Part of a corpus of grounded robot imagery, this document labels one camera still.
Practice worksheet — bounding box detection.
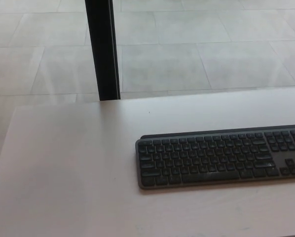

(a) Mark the black and grey keyboard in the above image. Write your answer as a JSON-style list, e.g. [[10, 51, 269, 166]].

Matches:
[[135, 123, 295, 191]]

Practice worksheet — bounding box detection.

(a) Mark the black window frame post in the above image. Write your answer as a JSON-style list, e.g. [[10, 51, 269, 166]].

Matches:
[[84, 0, 121, 102]]

